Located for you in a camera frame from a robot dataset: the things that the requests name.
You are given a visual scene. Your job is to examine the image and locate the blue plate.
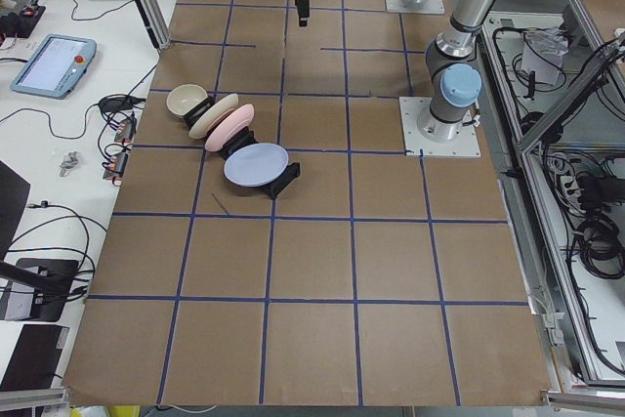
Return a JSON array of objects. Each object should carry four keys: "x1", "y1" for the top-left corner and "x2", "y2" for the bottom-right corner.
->
[{"x1": 224, "y1": 143, "x2": 289, "y2": 188}]

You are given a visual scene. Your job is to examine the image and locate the pink plate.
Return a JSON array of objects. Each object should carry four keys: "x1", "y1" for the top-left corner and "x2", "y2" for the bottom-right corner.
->
[{"x1": 205, "y1": 104, "x2": 255, "y2": 152}]

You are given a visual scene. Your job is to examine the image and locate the cream plate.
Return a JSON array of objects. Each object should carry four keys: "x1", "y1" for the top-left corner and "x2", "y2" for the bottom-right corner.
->
[{"x1": 188, "y1": 94, "x2": 239, "y2": 139}]

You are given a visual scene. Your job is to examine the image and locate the cream bowl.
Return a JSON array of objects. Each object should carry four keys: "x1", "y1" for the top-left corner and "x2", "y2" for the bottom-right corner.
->
[{"x1": 166, "y1": 84, "x2": 208, "y2": 117}]

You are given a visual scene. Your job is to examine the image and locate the black dish rack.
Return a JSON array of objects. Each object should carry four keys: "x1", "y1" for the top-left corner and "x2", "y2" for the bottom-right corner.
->
[{"x1": 179, "y1": 94, "x2": 301, "y2": 200}]

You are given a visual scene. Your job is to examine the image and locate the near teach pendant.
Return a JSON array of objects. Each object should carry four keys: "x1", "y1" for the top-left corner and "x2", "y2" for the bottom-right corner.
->
[{"x1": 10, "y1": 34, "x2": 98, "y2": 100}]

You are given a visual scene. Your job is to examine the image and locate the brown paper table cover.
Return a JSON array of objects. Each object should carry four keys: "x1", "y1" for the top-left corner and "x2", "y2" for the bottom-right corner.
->
[{"x1": 63, "y1": 0, "x2": 551, "y2": 406}]

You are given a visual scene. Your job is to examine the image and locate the silver metal clamp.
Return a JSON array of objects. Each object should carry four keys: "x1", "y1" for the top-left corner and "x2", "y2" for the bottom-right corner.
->
[{"x1": 59, "y1": 151, "x2": 79, "y2": 178}]

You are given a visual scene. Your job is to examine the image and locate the black monitor stand base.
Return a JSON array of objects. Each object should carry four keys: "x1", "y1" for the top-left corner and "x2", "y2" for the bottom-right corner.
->
[{"x1": 1, "y1": 258, "x2": 78, "y2": 322}]

